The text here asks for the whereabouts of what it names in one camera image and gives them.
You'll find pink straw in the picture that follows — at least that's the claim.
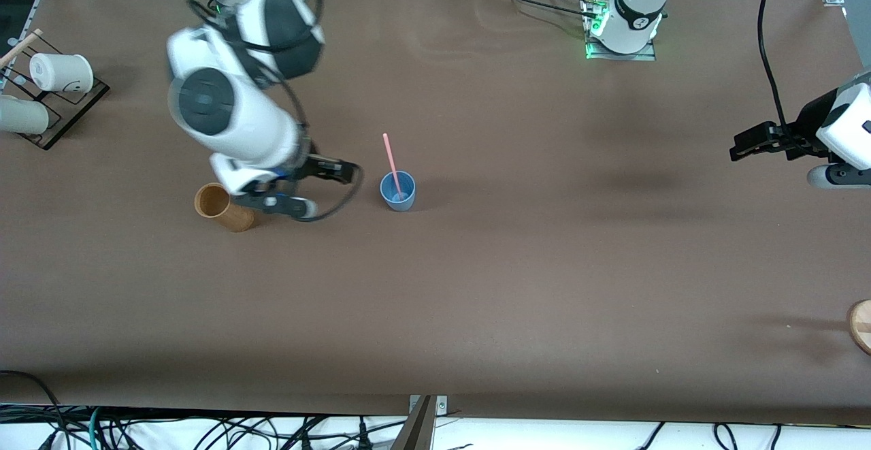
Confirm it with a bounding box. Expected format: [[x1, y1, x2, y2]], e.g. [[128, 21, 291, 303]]
[[382, 133, 402, 197]]

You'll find blue plastic cup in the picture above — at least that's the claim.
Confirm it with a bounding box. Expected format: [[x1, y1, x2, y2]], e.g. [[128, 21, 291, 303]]
[[380, 171, 416, 212]]

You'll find black cup rack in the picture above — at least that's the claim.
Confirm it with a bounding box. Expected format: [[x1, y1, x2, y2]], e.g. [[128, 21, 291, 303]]
[[0, 33, 111, 151]]

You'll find white cup with print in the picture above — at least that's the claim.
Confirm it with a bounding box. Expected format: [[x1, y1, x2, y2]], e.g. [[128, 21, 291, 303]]
[[29, 53, 94, 93]]

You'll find plain white cup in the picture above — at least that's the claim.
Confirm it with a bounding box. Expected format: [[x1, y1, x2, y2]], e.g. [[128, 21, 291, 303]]
[[0, 95, 50, 135]]

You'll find round wooden disc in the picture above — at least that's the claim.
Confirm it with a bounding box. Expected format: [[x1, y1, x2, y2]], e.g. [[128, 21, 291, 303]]
[[847, 299, 871, 355]]

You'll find wooden stick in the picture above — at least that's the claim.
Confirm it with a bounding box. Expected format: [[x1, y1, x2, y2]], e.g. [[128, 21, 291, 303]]
[[0, 28, 43, 69]]

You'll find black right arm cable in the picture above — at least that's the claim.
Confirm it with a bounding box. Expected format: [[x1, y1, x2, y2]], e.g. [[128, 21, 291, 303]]
[[187, 0, 365, 223]]

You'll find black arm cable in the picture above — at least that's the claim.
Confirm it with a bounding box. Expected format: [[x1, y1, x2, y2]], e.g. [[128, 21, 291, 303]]
[[757, 0, 797, 139], [187, 0, 365, 223]]

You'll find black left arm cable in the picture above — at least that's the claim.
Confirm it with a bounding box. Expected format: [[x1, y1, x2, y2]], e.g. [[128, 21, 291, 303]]
[[757, 0, 797, 139]]

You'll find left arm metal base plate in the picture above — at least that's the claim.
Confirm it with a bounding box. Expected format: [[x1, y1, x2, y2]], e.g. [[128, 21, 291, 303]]
[[584, 0, 657, 63]]

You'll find metal table edge bracket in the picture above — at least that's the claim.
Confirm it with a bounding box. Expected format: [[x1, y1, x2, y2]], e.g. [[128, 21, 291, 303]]
[[391, 394, 448, 450]]

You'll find black looped floor cable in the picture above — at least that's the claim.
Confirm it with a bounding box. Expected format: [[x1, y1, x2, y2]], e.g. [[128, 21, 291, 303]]
[[0, 370, 69, 450]]

